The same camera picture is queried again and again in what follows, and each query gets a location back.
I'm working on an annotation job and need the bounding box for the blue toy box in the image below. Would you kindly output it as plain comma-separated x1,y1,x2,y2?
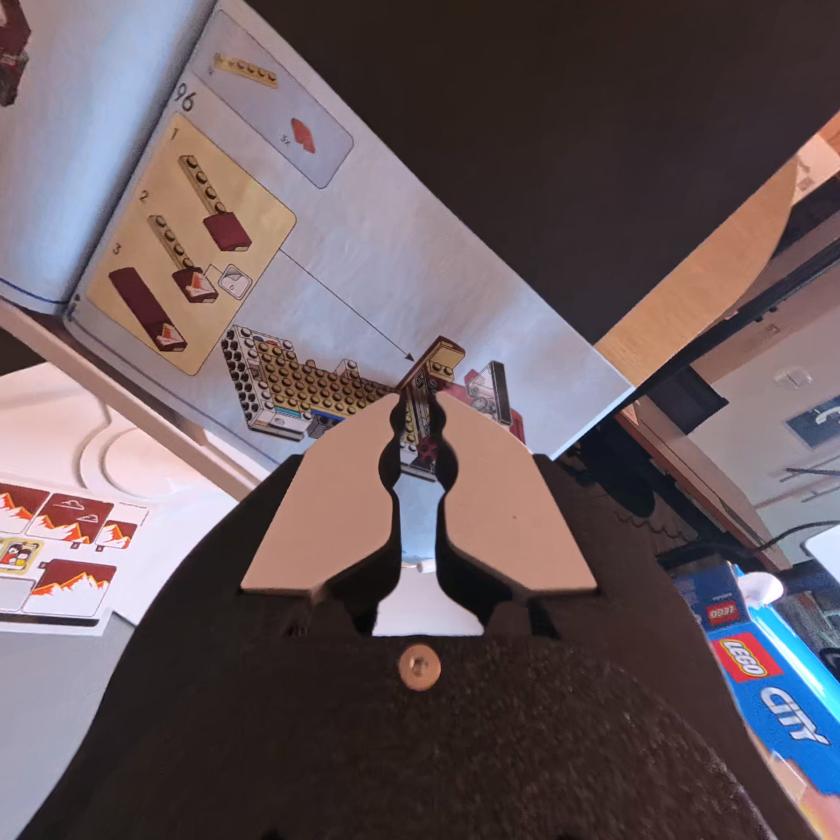
669,561,840,840

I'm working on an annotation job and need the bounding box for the sticker sheet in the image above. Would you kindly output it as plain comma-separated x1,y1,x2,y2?
0,482,151,637

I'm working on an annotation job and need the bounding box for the white book stand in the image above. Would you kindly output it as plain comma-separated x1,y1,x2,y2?
0,295,277,526

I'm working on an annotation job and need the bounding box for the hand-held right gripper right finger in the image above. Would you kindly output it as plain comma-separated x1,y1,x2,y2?
428,391,599,603

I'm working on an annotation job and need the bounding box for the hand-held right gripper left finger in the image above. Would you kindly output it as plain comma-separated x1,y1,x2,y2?
239,391,404,603

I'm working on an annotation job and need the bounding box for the white page holder arm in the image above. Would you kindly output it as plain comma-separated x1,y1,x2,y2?
735,570,786,610

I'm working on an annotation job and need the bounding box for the background table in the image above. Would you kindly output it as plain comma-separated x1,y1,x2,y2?
617,394,795,573

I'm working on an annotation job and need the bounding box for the instruction booklet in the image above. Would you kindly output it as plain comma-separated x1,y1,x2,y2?
0,0,637,487

